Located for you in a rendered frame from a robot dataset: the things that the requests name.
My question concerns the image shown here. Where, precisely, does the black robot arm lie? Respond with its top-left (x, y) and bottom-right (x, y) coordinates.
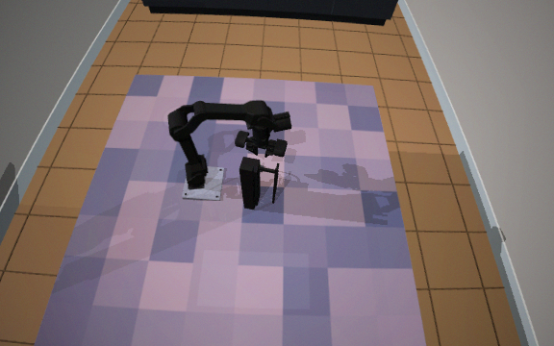
top-left (167, 101), bottom-right (291, 189)

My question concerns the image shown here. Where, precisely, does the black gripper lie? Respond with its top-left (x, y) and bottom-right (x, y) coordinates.
top-left (235, 131), bottom-right (288, 157)

